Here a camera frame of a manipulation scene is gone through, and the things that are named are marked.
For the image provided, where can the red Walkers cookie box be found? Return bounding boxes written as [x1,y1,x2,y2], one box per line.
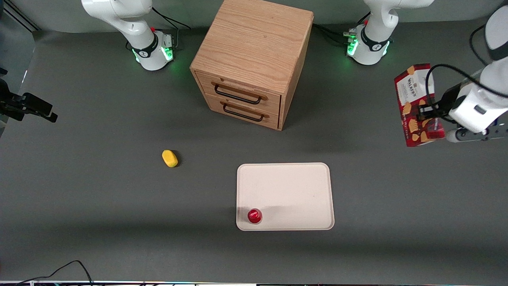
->
[394,63,446,148]

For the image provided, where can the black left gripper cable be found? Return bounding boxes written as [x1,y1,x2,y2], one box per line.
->
[425,64,508,124]

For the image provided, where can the black left base cables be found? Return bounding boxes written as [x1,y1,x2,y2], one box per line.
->
[312,12,371,46]

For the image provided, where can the black cable on table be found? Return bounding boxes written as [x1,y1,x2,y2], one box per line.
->
[15,260,94,286]

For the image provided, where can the black drawer handle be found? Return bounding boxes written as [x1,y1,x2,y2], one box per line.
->
[214,83,262,105]
[222,102,265,122]

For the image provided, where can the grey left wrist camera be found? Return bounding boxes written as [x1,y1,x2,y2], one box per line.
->
[445,122,508,144]

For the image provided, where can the white rectangular plastic tray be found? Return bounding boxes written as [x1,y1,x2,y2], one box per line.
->
[236,162,335,231]

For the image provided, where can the wooden upper drawer front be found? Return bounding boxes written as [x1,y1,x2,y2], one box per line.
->
[195,71,282,115]

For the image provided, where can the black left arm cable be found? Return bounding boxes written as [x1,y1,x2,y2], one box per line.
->
[469,25,495,66]

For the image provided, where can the black base cables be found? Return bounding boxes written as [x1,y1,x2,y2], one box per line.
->
[151,6,192,51]
[312,12,371,46]

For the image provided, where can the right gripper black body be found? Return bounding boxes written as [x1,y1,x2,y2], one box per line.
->
[0,79,25,108]

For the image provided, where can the wooden drawer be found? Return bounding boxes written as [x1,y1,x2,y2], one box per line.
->
[203,94,281,130]
[195,71,282,115]

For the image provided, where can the black upper drawer handle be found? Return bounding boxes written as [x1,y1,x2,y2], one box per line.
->
[214,83,262,105]

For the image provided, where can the wooden lower drawer front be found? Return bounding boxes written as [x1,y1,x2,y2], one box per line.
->
[203,94,281,130]

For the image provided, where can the black right base cables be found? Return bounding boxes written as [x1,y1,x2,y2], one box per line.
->
[151,6,192,51]

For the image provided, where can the black lower drawer handle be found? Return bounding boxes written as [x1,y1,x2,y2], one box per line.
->
[222,102,265,122]

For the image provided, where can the yellow oval toy fruit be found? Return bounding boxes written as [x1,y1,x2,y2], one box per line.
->
[162,149,179,168]

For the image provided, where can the wooden two-drawer cabinet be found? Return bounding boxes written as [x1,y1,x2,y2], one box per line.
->
[189,0,314,131]

